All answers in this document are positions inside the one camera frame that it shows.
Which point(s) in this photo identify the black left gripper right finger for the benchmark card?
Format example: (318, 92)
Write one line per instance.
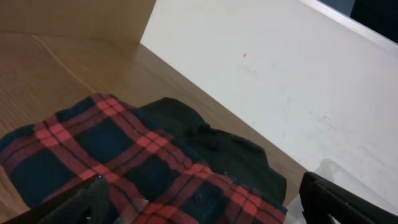
(324, 202)

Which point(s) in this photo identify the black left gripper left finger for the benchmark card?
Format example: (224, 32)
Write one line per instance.
(84, 203)

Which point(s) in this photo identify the red navy plaid shirt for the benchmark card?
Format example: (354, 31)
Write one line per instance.
(153, 177)

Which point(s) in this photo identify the black folded shirt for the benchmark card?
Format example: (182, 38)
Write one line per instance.
(225, 153)

